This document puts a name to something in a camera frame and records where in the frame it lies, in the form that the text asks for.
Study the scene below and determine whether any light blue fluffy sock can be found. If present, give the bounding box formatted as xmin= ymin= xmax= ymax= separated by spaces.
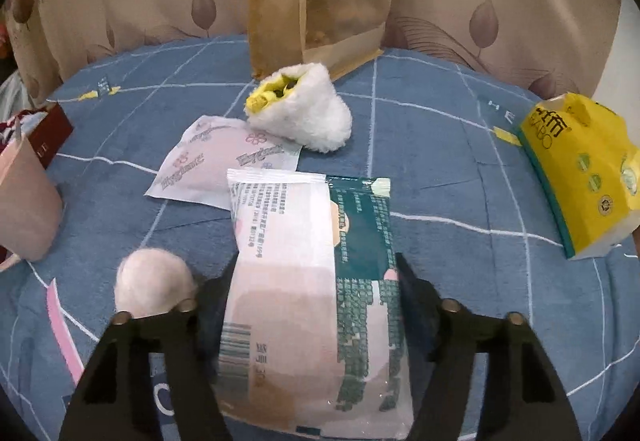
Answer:
xmin=20 ymin=112 xmax=52 ymax=138

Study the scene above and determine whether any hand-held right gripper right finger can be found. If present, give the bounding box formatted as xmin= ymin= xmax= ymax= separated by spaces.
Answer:
xmin=394 ymin=253 xmax=583 ymax=441

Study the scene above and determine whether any red tin box gold inside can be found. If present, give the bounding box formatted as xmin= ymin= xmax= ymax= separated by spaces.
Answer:
xmin=0 ymin=102 xmax=74 ymax=169

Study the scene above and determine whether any kraft paper snack bag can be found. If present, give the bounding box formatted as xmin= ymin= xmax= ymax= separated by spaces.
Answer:
xmin=247 ymin=0 xmax=393 ymax=82

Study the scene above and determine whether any white and green packet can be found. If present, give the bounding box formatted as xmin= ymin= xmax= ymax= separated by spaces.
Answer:
xmin=217 ymin=168 xmax=416 ymax=439

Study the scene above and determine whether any white flower print packet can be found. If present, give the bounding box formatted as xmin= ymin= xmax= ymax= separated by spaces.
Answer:
xmin=145 ymin=115 xmax=303 ymax=210

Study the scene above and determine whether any pink fluffy ball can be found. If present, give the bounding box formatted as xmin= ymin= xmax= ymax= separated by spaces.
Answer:
xmin=114 ymin=248 xmax=199 ymax=318

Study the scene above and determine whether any white fluffy slipper yellow lining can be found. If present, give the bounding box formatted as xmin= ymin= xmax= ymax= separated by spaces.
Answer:
xmin=245 ymin=62 xmax=352 ymax=152

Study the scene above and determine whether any blue checked bed sheet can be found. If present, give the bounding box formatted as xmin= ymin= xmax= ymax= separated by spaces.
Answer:
xmin=0 ymin=35 xmax=640 ymax=441

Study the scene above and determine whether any yellow tissue pack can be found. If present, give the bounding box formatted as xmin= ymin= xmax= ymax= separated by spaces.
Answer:
xmin=517 ymin=92 xmax=640 ymax=262

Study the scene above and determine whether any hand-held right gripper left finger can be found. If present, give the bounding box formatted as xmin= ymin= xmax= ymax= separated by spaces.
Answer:
xmin=57 ymin=261 xmax=236 ymax=441

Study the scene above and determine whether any pink cup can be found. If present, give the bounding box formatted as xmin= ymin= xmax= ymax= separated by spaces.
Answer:
xmin=0 ymin=140 xmax=64 ymax=263

